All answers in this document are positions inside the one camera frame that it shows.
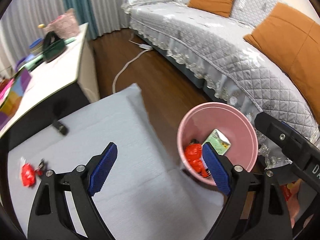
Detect colourful rectangular box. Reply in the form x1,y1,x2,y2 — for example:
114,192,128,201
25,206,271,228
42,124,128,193
0,67,32,129

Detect grey quilted sofa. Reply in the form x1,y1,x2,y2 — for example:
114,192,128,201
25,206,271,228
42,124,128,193
121,0,320,169

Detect blue stacked bowls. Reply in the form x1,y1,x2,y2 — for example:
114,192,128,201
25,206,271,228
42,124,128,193
29,38,43,55

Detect pink patterned bag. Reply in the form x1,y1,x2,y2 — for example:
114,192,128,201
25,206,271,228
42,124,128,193
43,8,80,39

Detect person right hand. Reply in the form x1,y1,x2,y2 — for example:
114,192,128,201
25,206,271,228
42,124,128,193
280,179,303,228

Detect green printed packet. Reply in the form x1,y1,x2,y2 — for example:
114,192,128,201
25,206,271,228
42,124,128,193
202,129,231,155

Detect pink plastic trash bin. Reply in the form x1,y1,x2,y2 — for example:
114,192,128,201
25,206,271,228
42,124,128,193
177,102,258,186

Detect grey curtain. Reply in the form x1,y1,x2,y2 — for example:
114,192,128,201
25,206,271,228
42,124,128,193
1,0,129,67

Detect white power strip cable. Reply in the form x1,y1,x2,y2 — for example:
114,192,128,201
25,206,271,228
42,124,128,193
112,33,153,94

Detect small black wrapper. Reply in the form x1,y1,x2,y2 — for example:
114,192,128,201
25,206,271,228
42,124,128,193
52,120,69,136

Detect orange cushion near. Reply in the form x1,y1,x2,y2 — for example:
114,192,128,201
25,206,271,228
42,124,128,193
244,2,319,121

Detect black cap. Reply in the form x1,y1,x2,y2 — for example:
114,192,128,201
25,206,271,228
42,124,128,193
42,31,64,57

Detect white marble coffee table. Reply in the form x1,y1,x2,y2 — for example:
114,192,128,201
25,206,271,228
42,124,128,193
1,23,100,136

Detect red plastic bag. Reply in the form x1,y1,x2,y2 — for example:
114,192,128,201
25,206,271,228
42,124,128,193
184,139,210,178

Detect teal curtain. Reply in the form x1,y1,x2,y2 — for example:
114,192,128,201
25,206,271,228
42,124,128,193
63,0,98,40

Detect small red wrapper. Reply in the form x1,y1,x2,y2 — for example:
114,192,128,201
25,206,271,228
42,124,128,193
20,157,46,187

